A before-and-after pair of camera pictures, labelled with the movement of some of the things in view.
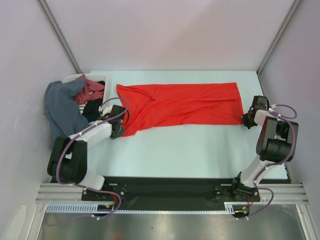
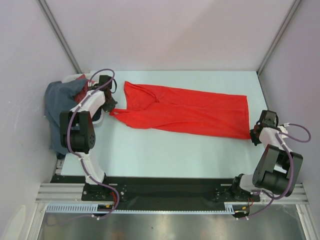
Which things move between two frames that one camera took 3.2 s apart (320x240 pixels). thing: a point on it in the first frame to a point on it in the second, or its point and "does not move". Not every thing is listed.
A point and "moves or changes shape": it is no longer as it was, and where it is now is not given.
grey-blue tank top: (63, 117) does not move
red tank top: (179, 104) moves or changes shape
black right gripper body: (247, 121) to (254, 137)
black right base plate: (236, 192) does not move
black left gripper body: (117, 134) to (109, 105)
